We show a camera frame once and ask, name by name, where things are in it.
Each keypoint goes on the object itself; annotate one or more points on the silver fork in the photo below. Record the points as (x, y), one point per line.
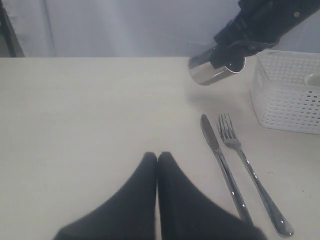
(229, 138)

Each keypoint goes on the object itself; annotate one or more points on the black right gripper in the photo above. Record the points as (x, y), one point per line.
(259, 25)

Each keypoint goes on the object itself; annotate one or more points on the white perforated plastic basket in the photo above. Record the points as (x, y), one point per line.
(280, 97)

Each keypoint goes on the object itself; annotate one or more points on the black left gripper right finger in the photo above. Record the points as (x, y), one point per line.
(187, 214)

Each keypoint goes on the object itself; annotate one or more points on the silver table knife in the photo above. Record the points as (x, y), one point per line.
(235, 193)

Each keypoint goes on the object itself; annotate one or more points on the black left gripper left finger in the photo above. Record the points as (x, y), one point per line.
(128, 215)

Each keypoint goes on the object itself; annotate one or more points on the shiny steel cup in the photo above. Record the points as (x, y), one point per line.
(203, 72)

